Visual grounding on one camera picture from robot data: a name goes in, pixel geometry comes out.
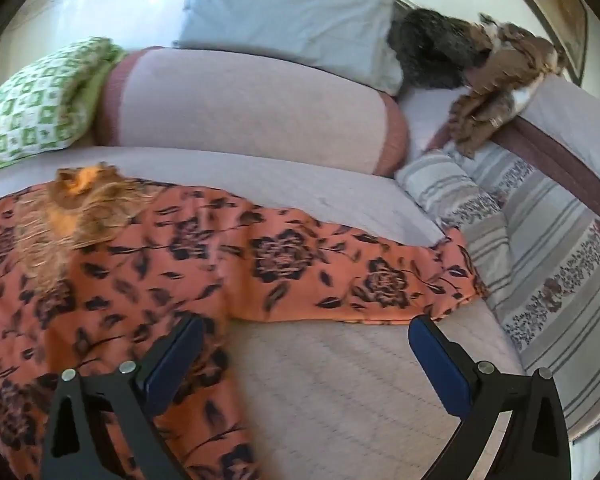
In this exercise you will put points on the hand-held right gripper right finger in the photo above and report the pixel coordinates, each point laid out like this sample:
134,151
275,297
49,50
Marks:
442,366

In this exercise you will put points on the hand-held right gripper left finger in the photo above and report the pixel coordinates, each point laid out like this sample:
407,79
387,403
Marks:
166,371

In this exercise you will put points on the orange black floral garment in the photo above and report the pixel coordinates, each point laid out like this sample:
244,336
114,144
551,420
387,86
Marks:
145,280

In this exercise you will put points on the striped floral bedsheet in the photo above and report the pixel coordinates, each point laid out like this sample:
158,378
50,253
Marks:
530,255

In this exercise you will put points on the pink bolster pillow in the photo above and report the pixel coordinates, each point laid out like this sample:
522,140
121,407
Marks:
240,105

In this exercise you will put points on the green white patterned pillow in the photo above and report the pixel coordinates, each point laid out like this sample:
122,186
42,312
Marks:
32,102

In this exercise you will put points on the dark grey fuzzy blanket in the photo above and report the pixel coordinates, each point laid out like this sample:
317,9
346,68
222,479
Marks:
430,47

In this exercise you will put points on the light blue pillow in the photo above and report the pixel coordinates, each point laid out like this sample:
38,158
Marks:
290,15

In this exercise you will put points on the wooden framed wall picture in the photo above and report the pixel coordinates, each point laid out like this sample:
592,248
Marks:
555,10

